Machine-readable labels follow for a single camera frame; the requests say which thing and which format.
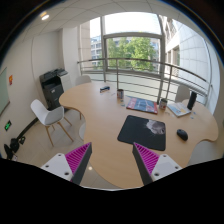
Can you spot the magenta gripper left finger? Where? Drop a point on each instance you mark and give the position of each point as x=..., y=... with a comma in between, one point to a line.
x=70, y=166

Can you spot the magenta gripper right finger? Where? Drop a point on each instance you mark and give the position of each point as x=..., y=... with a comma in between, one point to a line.
x=152, y=166

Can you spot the black mouse pad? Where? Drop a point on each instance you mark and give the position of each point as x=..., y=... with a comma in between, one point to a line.
x=146, y=132

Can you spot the black computer mouse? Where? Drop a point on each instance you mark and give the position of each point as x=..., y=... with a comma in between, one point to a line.
x=182, y=134

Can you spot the wooden curved table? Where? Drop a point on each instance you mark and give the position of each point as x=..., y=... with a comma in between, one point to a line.
x=105, y=115

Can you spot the white chair with wooden legs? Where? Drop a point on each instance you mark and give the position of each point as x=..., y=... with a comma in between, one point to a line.
x=49, y=118

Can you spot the white chair near right edge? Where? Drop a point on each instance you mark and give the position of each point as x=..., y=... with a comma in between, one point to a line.
x=207, y=151

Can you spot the open white booklet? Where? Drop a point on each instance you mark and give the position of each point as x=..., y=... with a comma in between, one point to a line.
x=178, y=109

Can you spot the red and blue book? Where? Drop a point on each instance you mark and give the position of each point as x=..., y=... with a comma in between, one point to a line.
x=144, y=105

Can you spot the white printed mug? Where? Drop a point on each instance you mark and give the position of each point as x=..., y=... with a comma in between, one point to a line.
x=163, y=104

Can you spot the green exit sign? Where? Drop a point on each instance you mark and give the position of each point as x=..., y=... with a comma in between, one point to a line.
x=7, y=125

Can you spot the white chair at right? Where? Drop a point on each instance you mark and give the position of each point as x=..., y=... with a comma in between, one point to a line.
x=183, y=93

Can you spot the dark printed mug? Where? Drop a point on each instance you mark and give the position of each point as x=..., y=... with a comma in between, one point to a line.
x=120, y=94

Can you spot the black cylindrical speaker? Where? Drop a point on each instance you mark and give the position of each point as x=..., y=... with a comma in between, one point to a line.
x=192, y=100

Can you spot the small black box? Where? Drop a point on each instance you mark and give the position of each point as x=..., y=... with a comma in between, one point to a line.
x=105, y=88

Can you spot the black office printer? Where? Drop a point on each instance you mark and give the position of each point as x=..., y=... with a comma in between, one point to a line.
x=52, y=87

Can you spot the white chair behind table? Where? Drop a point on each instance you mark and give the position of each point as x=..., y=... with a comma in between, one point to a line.
x=82, y=80

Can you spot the metal window railing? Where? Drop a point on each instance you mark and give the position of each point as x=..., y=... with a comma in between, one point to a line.
x=146, y=78

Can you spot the ceiling light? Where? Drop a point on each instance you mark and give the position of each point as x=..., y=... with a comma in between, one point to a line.
x=44, y=16

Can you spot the whiteboard on left wall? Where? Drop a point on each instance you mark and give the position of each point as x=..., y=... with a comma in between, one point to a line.
x=4, y=97

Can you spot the red wall sign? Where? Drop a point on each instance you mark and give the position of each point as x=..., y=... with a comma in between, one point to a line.
x=10, y=79

